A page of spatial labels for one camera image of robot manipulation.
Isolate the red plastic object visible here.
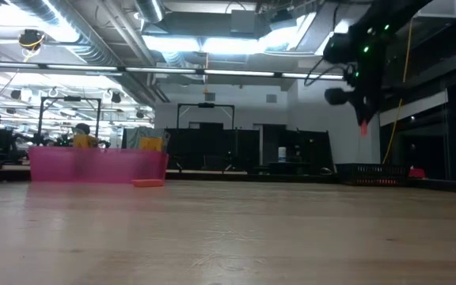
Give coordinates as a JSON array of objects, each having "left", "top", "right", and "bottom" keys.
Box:
[{"left": 407, "top": 165, "right": 428, "bottom": 180}]

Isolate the hanging yellow cable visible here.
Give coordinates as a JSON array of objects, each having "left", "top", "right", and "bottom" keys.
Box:
[{"left": 381, "top": 17, "right": 414, "bottom": 165}]

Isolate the black aluminium rig frame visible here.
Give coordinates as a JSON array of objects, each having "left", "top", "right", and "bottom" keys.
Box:
[{"left": 0, "top": 168, "right": 456, "bottom": 195}]

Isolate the black partition panel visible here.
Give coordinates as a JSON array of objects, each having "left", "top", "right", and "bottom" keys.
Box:
[{"left": 162, "top": 122, "right": 261, "bottom": 171}]

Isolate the grey ceiling vent box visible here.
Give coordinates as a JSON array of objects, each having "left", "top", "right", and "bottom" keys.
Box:
[{"left": 230, "top": 9, "right": 257, "bottom": 35}]

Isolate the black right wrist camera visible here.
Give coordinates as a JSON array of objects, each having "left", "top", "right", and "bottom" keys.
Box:
[{"left": 324, "top": 87, "right": 351, "bottom": 107}]

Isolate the translucent pink plastic bin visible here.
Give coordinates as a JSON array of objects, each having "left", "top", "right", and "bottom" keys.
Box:
[{"left": 28, "top": 146, "right": 169, "bottom": 184}]

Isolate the ceiling cable reel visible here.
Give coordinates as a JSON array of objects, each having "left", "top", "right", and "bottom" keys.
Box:
[{"left": 17, "top": 28, "right": 48, "bottom": 51}]

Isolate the black plastic mesh basket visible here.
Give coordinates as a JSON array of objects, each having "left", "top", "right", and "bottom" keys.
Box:
[{"left": 335, "top": 163, "right": 410, "bottom": 187}]

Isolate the black background gantry frame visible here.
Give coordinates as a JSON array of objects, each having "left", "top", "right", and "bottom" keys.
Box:
[
  {"left": 36, "top": 96, "right": 103, "bottom": 148},
  {"left": 177, "top": 102, "right": 236, "bottom": 130}
]

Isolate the round metal ceiling duct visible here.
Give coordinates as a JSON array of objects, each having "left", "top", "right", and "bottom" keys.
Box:
[{"left": 135, "top": 0, "right": 165, "bottom": 24}]

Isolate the long linear ceiling light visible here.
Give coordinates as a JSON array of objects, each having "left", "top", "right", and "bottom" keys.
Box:
[{"left": 0, "top": 61, "right": 346, "bottom": 82}]

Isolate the grey fabric cover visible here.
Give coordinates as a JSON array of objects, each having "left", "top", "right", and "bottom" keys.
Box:
[{"left": 121, "top": 126, "right": 170, "bottom": 152}]

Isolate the black cabinet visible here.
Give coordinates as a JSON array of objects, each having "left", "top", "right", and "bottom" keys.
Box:
[{"left": 261, "top": 123, "right": 335, "bottom": 175}]

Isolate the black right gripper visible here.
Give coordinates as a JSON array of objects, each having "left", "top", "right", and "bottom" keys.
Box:
[{"left": 346, "top": 63, "right": 390, "bottom": 127}]

